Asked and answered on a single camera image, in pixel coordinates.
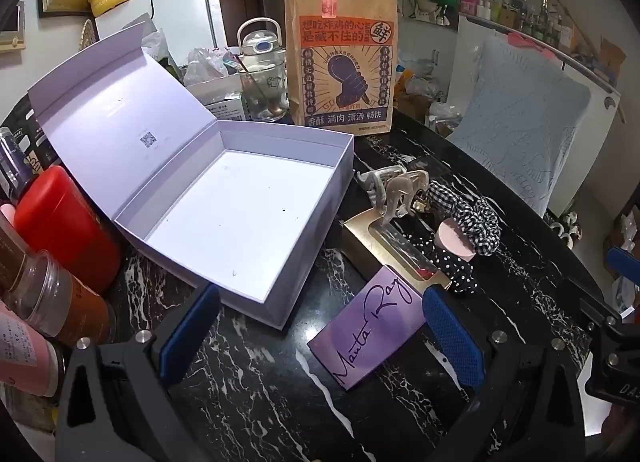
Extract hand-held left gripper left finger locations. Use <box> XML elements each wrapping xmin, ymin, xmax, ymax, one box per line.
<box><xmin>55</xmin><ymin>283</ymin><xmax>222</xmax><ymax>462</ymax></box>

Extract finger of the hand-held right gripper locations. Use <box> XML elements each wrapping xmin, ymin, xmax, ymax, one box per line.
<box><xmin>606</xmin><ymin>247</ymin><xmax>640</xmax><ymax>285</ymax></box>
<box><xmin>562</xmin><ymin>278</ymin><xmax>623</xmax><ymax>328</ymax></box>

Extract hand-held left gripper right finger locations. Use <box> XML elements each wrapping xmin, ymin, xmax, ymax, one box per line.
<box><xmin>421</xmin><ymin>285</ymin><xmax>587</xmax><ymax>462</ymax></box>

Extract black polka dot scrunchie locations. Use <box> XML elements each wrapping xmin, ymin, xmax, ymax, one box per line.
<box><xmin>422</xmin><ymin>237</ymin><xmax>478</xmax><ymax>295</ymax></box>

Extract purple handwritten card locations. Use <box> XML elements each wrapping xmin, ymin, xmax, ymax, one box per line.
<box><xmin>306</xmin><ymin>265</ymin><xmax>426</xmax><ymax>391</ymax></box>

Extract lilac hinged gift box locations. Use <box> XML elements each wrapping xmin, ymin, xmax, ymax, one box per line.
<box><xmin>27</xmin><ymin>22</ymin><xmax>356</xmax><ymax>330</ymax></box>

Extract gold windowed perfume box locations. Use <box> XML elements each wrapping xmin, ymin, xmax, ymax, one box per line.
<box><xmin>342</xmin><ymin>207</ymin><xmax>453</xmax><ymax>294</ymax></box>

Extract black white checked scrunchie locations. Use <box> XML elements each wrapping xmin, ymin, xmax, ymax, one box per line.
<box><xmin>427</xmin><ymin>179</ymin><xmax>502</xmax><ymax>257</ymax></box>

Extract beige translucent hair claw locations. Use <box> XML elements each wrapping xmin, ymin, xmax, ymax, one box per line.
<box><xmin>382</xmin><ymin>169</ymin><xmax>431</xmax><ymax>220</ymax></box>

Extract white patterned slippers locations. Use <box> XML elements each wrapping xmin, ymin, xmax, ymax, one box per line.
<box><xmin>549</xmin><ymin>212</ymin><xmax>583</xmax><ymax>248</ymax></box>

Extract clear lidded brown jar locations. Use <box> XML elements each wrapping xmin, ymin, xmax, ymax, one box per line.
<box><xmin>5</xmin><ymin>249</ymin><xmax>118</xmax><ymax>348</ymax></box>

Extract red plastic canister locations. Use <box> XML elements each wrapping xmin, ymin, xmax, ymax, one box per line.
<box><xmin>14</xmin><ymin>165</ymin><xmax>123</xmax><ymax>295</ymax></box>

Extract pink tube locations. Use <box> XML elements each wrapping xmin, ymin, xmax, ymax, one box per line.
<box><xmin>0</xmin><ymin>302</ymin><xmax>66</xmax><ymax>398</ymax></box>

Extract white medicine box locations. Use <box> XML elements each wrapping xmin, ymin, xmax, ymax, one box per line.
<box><xmin>202</xmin><ymin>75</ymin><xmax>251</xmax><ymax>120</ymax></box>

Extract black printed bag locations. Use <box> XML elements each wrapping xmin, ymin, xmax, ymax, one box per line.
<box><xmin>0</xmin><ymin>107</ymin><xmax>61</xmax><ymax>168</ymax></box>

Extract glass cup with spoon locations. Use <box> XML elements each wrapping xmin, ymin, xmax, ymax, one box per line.
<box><xmin>240</xmin><ymin>60</ymin><xmax>290</xmax><ymax>123</ymax></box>

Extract clear plastic bag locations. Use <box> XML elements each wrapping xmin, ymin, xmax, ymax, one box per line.
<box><xmin>187</xmin><ymin>46</ymin><xmax>232</xmax><ymax>80</ymax></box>

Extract row of bottles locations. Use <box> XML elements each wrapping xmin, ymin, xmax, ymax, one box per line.
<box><xmin>460</xmin><ymin>0</ymin><xmax>576</xmax><ymax>48</ymax></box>

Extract brown printed paper bag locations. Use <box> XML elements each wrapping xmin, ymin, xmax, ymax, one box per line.
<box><xmin>284</xmin><ymin>0</ymin><xmax>399</xmax><ymax>134</ymax></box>

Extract white fridge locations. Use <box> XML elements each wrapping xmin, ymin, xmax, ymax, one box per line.
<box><xmin>95</xmin><ymin>0</ymin><xmax>228</xmax><ymax>68</ymax></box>

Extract white handled water bottle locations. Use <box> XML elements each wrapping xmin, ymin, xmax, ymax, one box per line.
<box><xmin>236</xmin><ymin>17</ymin><xmax>287</xmax><ymax>68</ymax></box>

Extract wall intercom panel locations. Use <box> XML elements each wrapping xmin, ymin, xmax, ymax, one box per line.
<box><xmin>0</xmin><ymin>1</ymin><xmax>26</xmax><ymax>50</ymax></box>

